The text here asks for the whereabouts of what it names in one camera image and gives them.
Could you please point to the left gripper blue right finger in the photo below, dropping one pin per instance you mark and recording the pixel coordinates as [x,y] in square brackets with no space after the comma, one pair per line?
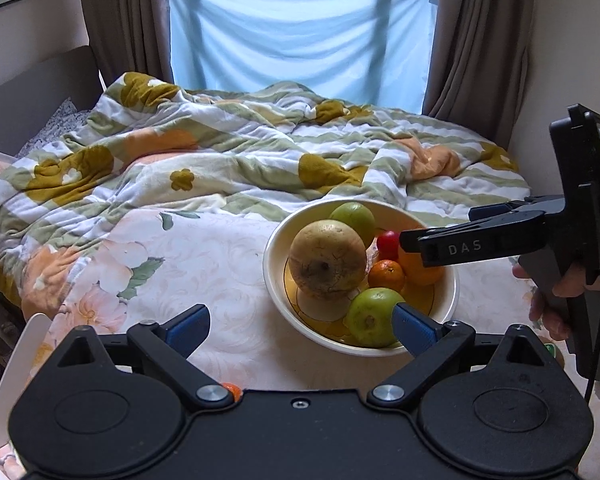
[439,351]

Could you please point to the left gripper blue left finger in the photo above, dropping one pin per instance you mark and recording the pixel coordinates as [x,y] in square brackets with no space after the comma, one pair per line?
[162,351]

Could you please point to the green apple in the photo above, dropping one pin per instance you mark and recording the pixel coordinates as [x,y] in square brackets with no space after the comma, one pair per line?
[369,318]
[359,218]

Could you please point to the large orange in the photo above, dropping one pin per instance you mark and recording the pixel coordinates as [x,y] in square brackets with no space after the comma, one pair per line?
[411,260]

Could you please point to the small mandarin orange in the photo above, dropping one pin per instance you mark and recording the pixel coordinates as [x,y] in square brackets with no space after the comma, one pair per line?
[234,390]

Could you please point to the floral cream tablecloth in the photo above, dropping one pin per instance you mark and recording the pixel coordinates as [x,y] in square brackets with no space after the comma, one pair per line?
[153,266]

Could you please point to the small mandarin in bowl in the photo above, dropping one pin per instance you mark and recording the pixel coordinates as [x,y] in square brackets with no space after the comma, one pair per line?
[387,274]

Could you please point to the red cherry tomato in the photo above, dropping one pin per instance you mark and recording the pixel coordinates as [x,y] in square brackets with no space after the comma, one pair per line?
[388,245]

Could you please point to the cream oval fruit bowl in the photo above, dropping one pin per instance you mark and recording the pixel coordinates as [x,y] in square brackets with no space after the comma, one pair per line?
[323,320]

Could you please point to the large brown pear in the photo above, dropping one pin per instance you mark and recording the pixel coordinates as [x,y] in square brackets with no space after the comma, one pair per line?
[327,259]

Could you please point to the green apple in bowl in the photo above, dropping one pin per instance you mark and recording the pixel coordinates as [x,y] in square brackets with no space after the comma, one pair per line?
[359,218]

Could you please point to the right brown curtain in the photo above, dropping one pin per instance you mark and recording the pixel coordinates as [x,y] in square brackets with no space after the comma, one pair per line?
[479,64]

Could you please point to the brown curtain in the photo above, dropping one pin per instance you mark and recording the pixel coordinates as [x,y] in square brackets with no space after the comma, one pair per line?
[129,36]
[479,64]

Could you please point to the green striped floral duvet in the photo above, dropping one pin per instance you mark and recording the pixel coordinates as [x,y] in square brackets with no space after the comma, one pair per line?
[151,145]

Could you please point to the patterned grey pillow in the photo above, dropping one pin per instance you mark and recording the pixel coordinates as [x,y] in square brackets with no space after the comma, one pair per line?
[63,120]

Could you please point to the grey headboard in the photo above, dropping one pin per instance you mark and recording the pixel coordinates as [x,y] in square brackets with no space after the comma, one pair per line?
[28,101]

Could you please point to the light blue window cloth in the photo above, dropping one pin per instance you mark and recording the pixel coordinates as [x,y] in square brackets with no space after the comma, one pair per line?
[363,51]

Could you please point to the left brown curtain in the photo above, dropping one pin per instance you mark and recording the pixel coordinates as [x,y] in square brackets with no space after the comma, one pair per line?
[129,36]

